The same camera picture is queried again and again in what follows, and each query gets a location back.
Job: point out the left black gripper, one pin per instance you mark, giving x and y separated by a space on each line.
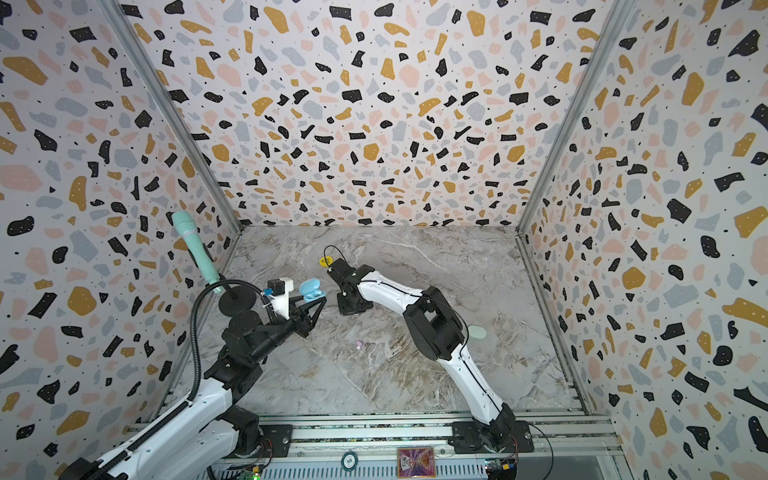
302 321

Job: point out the blue earbud case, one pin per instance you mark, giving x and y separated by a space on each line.
310 290

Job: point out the mint green earbud case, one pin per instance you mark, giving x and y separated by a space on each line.
477 332

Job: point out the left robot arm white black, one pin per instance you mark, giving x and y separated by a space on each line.
207 425

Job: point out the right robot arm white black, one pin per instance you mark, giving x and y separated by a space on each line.
439 333

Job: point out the black round microphone stand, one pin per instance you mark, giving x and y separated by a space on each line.
237 298

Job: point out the round white badge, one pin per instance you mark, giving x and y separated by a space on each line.
349 461

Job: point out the mint green microphone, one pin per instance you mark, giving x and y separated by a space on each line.
186 227

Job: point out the pink square card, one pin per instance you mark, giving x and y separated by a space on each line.
416 463

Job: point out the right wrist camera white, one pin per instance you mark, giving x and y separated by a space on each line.
342 273

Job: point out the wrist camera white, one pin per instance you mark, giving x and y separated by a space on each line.
278 295
342 273

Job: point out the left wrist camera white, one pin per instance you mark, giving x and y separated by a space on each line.
278 295

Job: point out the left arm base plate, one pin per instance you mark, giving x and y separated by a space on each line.
261 442

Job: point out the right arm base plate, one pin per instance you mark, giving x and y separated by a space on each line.
471 437

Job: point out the left aluminium corner post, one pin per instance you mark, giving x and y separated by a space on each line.
114 15

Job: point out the aluminium corner post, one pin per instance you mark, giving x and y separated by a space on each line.
617 18
114 15

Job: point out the right aluminium corner post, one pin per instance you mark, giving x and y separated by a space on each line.
617 18

